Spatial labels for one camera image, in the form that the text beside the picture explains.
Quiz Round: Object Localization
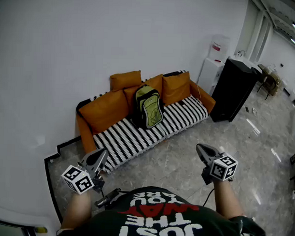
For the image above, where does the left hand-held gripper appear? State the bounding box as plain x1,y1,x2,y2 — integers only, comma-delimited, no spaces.
60,147,109,195

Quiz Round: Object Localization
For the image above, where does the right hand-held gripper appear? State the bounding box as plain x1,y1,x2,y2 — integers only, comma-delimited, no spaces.
195,144,239,187

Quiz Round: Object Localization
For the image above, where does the orange sofa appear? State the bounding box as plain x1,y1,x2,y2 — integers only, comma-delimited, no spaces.
73,66,217,178

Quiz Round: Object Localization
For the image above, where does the green backpack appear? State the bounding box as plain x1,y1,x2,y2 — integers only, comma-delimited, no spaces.
132,84,166,130

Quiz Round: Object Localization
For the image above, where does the person's left forearm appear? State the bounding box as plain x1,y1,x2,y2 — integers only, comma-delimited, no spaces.
60,189,94,232

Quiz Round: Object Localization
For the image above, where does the person's right forearm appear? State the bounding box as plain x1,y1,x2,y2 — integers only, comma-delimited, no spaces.
211,179,247,220

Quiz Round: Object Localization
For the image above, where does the black waist device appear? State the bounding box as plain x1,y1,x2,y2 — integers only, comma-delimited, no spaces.
95,187,121,209

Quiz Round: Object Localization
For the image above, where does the black white striped seat cover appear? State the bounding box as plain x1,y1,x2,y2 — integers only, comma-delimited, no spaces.
91,91,210,178

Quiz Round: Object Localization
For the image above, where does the large orange cushion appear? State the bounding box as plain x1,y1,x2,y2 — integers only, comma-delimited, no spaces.
78,88,131,137

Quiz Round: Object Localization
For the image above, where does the black cabinet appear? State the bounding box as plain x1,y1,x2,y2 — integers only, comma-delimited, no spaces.
209,58,259,124

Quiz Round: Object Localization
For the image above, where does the white water dispenser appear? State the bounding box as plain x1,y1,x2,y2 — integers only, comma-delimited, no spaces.
197,57,225,96

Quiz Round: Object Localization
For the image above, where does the dark green printed t-shirt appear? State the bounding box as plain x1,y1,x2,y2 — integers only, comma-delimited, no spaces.
61,183,268,236

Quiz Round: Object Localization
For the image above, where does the small orange cushion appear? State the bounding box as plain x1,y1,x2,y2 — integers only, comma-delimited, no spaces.
109,69,142,92

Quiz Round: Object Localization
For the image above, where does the dark chair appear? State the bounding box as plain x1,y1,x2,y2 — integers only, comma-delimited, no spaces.
256,70,279,101

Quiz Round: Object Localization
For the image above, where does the clear water bottle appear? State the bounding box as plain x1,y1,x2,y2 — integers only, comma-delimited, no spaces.
209,34,231,62

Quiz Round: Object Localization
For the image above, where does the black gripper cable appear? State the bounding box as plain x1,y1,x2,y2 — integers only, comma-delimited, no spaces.
202,188,214,207

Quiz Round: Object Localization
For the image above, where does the thin pale cable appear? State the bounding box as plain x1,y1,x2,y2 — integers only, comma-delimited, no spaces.
196,84,205,104

